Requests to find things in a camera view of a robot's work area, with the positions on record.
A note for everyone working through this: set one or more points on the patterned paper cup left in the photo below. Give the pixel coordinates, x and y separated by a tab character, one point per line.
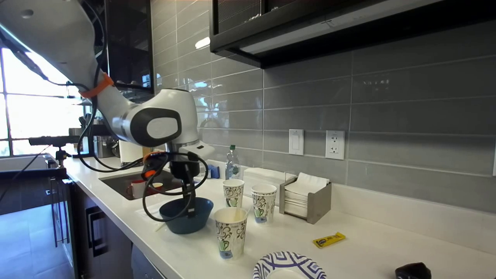
233	192

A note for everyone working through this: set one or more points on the patterned paper cup right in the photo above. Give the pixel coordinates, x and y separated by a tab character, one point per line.
264	199

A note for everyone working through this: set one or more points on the napkin holder with napkins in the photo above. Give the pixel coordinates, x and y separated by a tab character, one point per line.
306	198

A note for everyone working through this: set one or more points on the black upper cabinet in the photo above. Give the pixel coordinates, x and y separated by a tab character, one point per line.
270	34

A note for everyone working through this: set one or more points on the patterned paper cup near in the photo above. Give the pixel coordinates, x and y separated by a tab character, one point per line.
230	232

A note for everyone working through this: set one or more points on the blue bowl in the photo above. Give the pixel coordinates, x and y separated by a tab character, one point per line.
182	221

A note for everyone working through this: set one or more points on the blue patterned paper plate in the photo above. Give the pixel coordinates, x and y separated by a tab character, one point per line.
287	266

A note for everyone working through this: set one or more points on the yellow packet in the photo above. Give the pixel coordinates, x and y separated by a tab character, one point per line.
329	241

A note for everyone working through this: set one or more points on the white wall outlet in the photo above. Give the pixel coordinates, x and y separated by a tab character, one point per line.
335	145

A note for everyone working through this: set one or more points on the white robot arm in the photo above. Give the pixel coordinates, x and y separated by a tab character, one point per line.
62	34

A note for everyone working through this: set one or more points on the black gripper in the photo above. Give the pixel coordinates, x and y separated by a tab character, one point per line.
186	167

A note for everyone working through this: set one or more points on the white wall switch plate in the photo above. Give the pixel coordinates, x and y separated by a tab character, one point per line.
296	142

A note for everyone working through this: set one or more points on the small black box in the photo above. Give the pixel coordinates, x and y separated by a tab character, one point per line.
413	272

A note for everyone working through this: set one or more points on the patterned paper cup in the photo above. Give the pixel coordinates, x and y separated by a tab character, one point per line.
233	192
264	199
230	232

